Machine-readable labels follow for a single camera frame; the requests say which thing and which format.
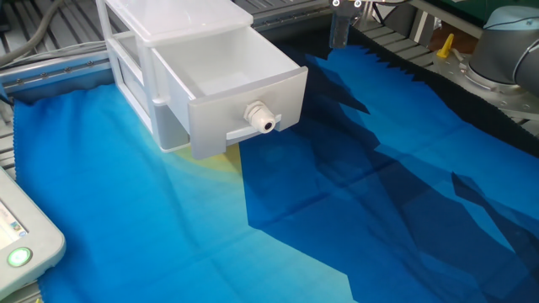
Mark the grey Schunk gripper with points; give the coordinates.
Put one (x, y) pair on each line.
(347, 3)

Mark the grey frame beam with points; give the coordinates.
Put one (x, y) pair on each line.
(446, 17)

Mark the white plastic drawer cabinet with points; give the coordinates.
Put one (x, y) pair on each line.
(177, 17)

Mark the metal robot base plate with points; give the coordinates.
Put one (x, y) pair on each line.
(484, 90)

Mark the yellow plastic wedge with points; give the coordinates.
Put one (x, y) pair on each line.
(445, 48)

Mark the blue mountain print cloth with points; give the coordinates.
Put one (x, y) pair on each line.
(126, 210)

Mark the white plastic drawer with knob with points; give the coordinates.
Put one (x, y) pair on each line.
(219, 113)

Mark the grey teach pendant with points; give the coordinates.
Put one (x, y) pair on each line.
(33, 235)

